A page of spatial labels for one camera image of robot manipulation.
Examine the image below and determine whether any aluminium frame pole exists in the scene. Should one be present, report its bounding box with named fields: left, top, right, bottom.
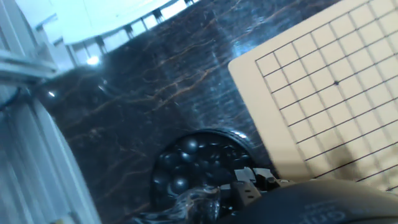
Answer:
left=0, top=0, right=103, bottom=224

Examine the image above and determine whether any white paper sheet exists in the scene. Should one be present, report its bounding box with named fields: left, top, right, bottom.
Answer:
left=49, top=0, right=177, bottom=46

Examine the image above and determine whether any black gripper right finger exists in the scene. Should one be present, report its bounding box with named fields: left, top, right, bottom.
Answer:
left=229, top=166, right=281, bottom=210

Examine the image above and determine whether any tan go board mat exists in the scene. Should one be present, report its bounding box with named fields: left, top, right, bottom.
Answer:
left=228, top=0, right=398, bottom=195

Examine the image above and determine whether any black bowl of black stones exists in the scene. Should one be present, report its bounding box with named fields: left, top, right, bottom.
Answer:
left=149, top=129, right=275, bottom=218

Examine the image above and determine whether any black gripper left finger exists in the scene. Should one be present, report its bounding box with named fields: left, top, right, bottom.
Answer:
left=132, top=185, right=222, bottom=224

